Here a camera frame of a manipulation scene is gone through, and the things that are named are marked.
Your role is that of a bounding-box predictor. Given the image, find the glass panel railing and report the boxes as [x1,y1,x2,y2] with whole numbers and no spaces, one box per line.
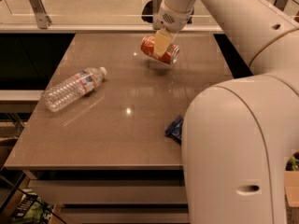
[0,0,299,26]

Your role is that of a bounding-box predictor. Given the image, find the green chip bag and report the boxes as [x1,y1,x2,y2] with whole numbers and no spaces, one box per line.
[10,193,53,224]

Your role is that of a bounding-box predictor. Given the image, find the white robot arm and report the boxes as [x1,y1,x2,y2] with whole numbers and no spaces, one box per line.
[156,0,299,224]

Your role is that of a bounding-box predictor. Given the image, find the upper cabinet drawer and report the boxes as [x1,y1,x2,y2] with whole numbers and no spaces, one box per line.
[29,180,187,205]

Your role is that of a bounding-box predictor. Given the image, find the cabinet drawer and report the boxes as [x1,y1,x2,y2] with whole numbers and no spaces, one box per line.
[60,206,190,224]
[29,180,187,205]

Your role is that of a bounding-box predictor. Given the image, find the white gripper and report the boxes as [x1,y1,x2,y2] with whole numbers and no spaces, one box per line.
[154,1,192,57]

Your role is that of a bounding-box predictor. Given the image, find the orange soda can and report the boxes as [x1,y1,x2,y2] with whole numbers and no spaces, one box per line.
[141,35,179,65]

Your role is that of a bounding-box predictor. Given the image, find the black office chair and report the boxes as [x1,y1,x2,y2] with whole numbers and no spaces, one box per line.
[141,0,193,23]

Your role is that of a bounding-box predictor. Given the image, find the clear plastic water bottle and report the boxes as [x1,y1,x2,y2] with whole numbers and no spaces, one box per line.
[43,67,107,112]

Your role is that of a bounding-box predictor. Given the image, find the left metal glass bracket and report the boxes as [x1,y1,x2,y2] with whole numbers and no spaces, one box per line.
[29,0,51,29]

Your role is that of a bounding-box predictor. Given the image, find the blue snack bar wrapper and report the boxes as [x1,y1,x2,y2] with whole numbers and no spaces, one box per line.
[164,115,184,144]

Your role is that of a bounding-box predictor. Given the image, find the lower cabinet drawer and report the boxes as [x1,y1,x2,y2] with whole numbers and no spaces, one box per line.
[60,206,190,224]

